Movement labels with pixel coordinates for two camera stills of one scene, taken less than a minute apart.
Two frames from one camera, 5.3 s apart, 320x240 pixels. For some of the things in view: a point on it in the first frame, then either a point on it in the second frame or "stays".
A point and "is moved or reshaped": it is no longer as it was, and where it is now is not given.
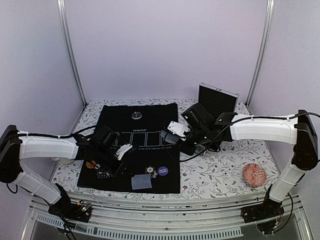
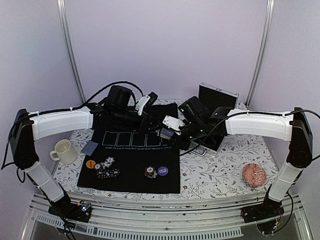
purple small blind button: [162, 171] stays
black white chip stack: [101, 173] stays
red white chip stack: [150, 170] stays
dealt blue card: [141, 181] is moved or reshaped
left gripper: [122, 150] → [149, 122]
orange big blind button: [90, 165] stays
